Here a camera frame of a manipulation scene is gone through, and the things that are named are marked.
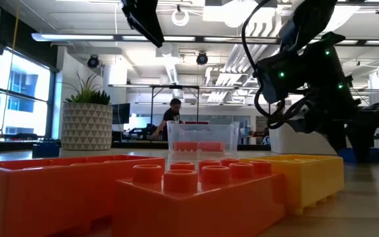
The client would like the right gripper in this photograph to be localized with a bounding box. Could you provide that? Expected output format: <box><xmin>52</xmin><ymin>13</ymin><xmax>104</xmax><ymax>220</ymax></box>
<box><xmin>288</xmin><ymin>31</ymin><xmax>376</xmax><ymax>164</ymax></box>

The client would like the blue toy building block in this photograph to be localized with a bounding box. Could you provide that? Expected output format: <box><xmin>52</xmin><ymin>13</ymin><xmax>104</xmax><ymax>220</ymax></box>
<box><xmin>338</xmin><ymin>147</ymin><xmax>379</xmax><ymax>165</ymax></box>

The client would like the yellow toy building block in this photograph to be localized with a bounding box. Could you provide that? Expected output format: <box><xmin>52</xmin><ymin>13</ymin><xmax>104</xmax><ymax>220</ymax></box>
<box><xmin>240</xmin><ymin>153</ymin><xmax>345</xmax><ymax>217</ymax></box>

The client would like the orange toy building block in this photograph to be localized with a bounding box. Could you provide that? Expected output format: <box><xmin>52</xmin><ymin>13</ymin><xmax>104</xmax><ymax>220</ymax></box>
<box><xmin>197</xmin><ymin>141</ymin><xmax>226</xmax><ymax>153</ymax></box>
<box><xmin>0</xmin><ymin>154</ymin><xmax>166</xmax><ymax>237</ymax></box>
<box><xmin>172</xmin><ymin>141</ymin><xmax>199</xmax><ymax>153</ymax></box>
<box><xmin>112</xmin><ymin>158</ymin><xmax>286</xmax><ymax>237</ymax></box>

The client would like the small square blue building block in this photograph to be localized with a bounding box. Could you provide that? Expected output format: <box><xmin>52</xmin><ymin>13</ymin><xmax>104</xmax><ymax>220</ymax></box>
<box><xmin>31</xmin><ymin>141</ymin><xmax>61</xmax><ymax>159</ymax></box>

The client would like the white plastic bin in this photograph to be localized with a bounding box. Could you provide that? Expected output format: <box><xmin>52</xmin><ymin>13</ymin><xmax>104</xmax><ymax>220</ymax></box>
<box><xmin>268</xmin><ymin>123</ymin><xmax>338</xmax><ymax>155</ymax></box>

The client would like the black round spotlight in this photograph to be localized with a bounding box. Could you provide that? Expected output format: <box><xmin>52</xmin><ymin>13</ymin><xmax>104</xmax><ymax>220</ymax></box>
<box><xmin>195</xmin><ymin>51</ymin><xmax>209</xmax><ymax>66</ymax></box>
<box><xmin>87</xmin><ymin>55</ymin><xmax>100</xmax><ymax>69</ymax></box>

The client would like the long linear ceiling light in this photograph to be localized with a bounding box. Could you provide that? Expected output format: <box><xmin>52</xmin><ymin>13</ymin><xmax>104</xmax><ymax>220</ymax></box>
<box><xmin>30</xmin><ymin>32</ymin><xmax>379</xmax><ymax>46</ymax></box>

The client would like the black computer monitor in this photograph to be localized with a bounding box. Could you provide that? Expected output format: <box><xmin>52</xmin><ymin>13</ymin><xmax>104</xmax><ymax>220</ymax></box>
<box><xmin>111</xmin><ymin>102</ymin><xmax>132</xmax><ymax>125</ymax></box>

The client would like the person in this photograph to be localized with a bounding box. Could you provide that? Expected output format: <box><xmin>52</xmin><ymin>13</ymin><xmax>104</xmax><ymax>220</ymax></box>
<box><xmin>151</xmin><ymin>97</ymin><xmax>184</xmax><ymax>142</ymax></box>

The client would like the triangle-patterned planter pot with plant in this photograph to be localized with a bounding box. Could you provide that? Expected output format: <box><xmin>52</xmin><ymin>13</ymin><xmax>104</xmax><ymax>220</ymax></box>
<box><xmin>61</xmin><ymin>70</ymin><xmax>114</xmax><ymax>151</ymax></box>

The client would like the clear plastic bin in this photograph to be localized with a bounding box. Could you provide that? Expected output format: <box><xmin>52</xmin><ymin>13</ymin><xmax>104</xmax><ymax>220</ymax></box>
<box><xmin>166</xmin><ymin>120</ymin><xmax>240</xmax><ymax>154</ymax></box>

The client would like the white hanging ring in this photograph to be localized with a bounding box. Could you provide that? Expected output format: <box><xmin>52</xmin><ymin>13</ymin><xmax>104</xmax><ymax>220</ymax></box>
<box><xmin>171</xmin><ymin>8</ymin><xmax>190</xmax><ymax>27</ymax></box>

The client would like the black background station frame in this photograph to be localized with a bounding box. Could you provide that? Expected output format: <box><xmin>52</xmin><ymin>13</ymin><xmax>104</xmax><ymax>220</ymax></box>
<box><xmin>149</xmin><ymin>84</ymin><xmax>201</xmax><ymax>132</ymax></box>

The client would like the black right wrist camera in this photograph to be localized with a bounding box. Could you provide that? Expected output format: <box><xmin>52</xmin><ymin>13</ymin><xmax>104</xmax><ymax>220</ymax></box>
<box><xmin>257</xmin><ymin>61</ymin><xmax>297</xmax><ymax>105</ymax></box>

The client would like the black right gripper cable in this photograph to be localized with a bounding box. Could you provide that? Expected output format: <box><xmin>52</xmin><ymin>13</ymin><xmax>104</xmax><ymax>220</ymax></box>
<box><xmin>241</xmin><ymin>0</ymin><xmax>305</xmax><ymax>130</ymax></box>

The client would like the black aluminium table frame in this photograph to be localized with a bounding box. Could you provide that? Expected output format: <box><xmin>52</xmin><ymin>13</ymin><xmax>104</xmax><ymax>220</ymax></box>
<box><xmin>0</xmin><ymin>140</ymin><xmax>379</xmax><ymax>161</ymax></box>

